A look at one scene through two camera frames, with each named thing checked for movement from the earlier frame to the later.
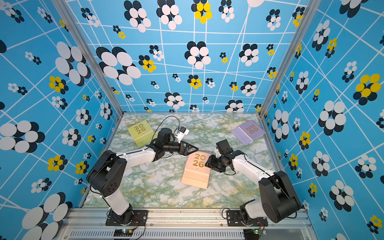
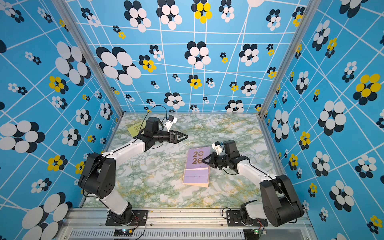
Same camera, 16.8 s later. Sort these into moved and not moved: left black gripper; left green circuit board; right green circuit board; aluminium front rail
Moved: left black gripper
Not moved: right green circuit board; aluminium front rail; left green circuit board
